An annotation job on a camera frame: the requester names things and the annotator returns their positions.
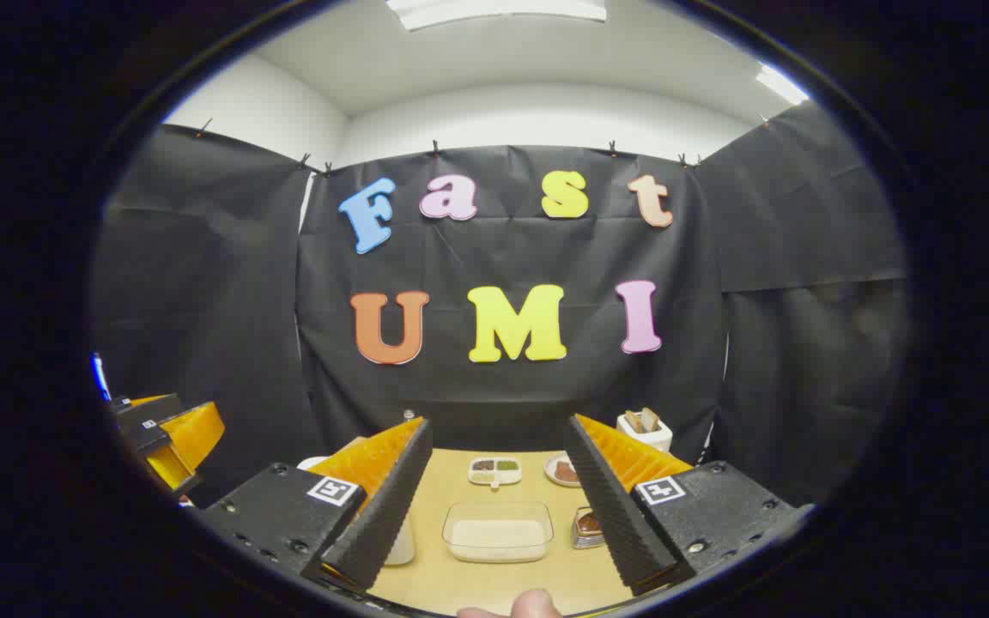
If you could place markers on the brown meat piece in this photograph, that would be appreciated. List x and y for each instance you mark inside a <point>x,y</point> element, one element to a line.
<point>565,471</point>

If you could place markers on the metal chopstick holder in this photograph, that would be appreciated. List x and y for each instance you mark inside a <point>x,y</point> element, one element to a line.
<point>585,541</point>

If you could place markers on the white divided dish of beans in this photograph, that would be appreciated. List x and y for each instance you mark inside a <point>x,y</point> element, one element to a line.
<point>494,466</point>

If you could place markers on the computer monitor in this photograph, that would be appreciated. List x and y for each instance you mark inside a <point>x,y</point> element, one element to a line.
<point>100,375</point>

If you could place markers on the long ceiling light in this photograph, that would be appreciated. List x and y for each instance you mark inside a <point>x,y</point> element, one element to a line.
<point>494,10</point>

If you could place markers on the white toaster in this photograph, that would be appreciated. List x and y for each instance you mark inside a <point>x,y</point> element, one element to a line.
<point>653,438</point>

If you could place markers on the black backdrop cloth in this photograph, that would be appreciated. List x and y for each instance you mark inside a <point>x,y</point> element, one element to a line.
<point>503,249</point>

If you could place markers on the small ceiling light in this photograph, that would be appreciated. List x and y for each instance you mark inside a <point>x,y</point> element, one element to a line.
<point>779,84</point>

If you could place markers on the white round plate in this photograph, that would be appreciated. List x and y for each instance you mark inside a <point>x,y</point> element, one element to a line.
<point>551,468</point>

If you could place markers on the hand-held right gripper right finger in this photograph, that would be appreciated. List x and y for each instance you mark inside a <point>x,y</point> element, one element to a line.
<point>615,506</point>

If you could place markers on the toast bread slice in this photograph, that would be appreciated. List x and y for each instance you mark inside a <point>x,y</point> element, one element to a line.
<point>633,421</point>
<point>650,419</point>

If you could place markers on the white rice cooker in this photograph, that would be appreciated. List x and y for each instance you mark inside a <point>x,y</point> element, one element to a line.
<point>402,545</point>

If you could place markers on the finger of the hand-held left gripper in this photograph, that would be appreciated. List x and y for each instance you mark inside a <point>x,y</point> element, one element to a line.
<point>194,429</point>
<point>170,468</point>

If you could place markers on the clear container of rice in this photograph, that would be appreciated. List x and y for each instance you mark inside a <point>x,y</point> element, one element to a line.
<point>499,536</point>

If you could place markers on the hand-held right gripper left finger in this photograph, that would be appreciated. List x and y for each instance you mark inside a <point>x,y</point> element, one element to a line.
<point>387,506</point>

